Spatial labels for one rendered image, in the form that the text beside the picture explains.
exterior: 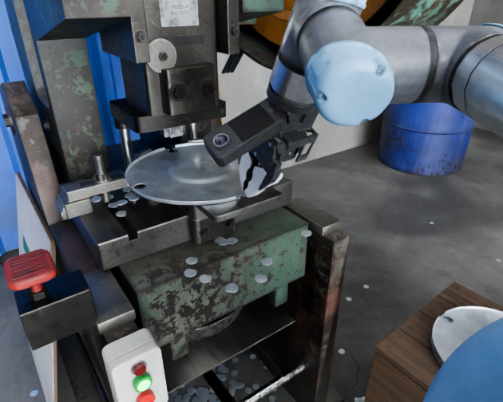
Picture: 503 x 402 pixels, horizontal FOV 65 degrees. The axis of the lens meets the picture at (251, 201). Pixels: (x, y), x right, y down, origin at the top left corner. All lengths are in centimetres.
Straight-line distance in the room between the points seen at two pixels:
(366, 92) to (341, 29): 7
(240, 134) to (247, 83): 185
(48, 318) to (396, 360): 73
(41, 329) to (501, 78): 62
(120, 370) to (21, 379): 94
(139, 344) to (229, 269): 24
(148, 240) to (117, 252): 6
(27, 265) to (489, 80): 58
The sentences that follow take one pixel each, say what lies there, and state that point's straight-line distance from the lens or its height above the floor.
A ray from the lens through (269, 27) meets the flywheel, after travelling 108.
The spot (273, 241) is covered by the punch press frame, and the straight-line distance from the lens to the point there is 82.
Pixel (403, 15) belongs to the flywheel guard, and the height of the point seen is 106.
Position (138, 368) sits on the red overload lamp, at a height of 62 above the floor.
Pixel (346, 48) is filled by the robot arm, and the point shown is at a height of 105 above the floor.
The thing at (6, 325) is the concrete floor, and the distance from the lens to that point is 177.
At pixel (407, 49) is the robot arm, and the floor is 105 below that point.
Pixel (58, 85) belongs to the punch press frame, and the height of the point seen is 91.
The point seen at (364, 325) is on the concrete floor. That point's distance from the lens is 158.
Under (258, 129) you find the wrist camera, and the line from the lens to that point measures 53.
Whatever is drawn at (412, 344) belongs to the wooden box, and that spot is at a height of 35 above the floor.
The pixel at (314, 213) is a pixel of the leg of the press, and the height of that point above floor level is 64.
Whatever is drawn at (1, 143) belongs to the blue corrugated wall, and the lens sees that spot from 197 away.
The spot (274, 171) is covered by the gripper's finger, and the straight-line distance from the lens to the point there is 58.
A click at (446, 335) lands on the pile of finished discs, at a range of 109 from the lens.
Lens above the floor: 110
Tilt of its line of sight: 28 degrees down
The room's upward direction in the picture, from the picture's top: straight up
